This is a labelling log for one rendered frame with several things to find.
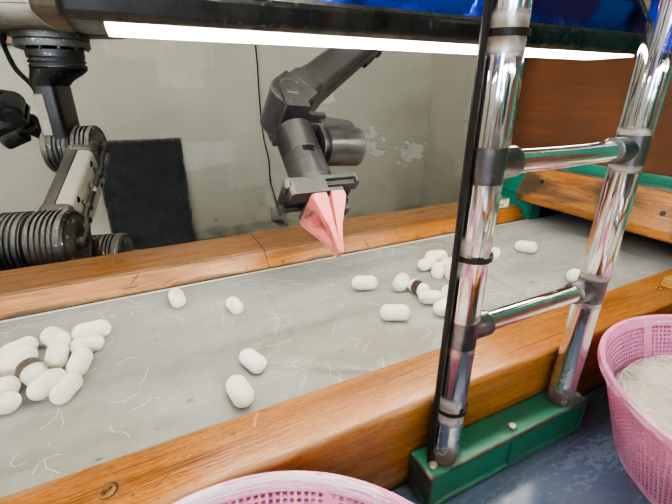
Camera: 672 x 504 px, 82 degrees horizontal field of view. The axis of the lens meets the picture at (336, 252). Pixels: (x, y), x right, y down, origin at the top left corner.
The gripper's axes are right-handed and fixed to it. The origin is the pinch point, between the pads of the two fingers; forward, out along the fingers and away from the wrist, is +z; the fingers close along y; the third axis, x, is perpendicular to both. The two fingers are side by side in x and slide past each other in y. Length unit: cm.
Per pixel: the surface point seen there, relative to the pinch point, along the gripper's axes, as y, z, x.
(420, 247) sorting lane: 22.3, -3.8, 13.1
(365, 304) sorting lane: 3.3, 6.4, 4.7
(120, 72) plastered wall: -24, -175, 115
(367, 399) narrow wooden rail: -6.5, 18.0, -8.3
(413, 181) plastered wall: 156, -118, 156
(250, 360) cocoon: -13.8, 10.7, -0.9
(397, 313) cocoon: 4.4, 9.8, -0.1
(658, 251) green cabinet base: 59, 11, 0
